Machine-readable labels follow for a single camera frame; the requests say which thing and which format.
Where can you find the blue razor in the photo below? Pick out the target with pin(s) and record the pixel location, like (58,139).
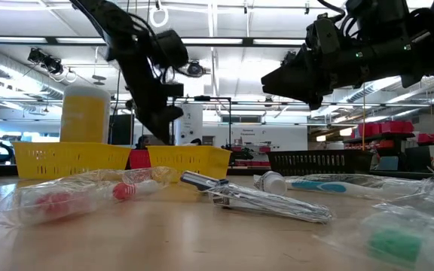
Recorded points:
(198,180)

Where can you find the red toothbrush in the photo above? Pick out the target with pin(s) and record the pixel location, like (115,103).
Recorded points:
(124,190)

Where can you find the blue toothbrush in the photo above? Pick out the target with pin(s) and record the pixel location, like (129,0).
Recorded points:
(322,186)

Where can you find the silver tweezers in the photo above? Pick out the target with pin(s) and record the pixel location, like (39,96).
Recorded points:
(269,205)

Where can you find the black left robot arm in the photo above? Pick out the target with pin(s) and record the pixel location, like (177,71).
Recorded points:
(89,15)

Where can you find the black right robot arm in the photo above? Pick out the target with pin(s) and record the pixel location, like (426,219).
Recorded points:
(409,41)

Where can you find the white cabinet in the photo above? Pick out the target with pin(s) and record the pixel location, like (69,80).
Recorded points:
(191,124)

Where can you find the person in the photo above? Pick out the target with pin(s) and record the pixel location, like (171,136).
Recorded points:
(142,142)

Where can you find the red plastic basket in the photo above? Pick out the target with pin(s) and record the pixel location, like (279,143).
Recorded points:
(139,160)

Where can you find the yellow plastic basket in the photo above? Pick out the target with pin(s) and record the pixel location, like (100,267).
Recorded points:
(190,160)
(70,160)

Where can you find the black plastic basket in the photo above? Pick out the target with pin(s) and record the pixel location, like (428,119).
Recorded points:
(315,163)

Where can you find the red storage bin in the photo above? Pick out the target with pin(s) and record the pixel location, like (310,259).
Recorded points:
(369,130)
(427,137)
(392,126)

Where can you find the yellow wipes canister white lid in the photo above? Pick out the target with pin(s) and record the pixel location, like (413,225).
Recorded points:
(85,116)

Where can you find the black shelf rack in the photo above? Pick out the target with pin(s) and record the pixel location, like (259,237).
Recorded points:
(379,141)

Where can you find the black storage bin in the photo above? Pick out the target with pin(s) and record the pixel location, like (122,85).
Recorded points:
(418,158)

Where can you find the green toothbrush in clear bag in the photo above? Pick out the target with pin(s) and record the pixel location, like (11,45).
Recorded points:
(394,244)

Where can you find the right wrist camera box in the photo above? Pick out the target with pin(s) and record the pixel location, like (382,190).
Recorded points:
(324,34)

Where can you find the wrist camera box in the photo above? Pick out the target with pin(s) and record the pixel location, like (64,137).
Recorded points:
(172,49)
(324,34)

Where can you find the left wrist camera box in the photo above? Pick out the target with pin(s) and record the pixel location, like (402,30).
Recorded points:
(172,49)

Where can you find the black overhead camera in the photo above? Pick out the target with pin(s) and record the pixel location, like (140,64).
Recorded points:
(196,69)

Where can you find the black frame stand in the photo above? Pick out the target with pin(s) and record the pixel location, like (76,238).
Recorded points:
(230,120)

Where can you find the black ceiling camera rig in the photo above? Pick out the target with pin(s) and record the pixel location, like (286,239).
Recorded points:
(45,60)

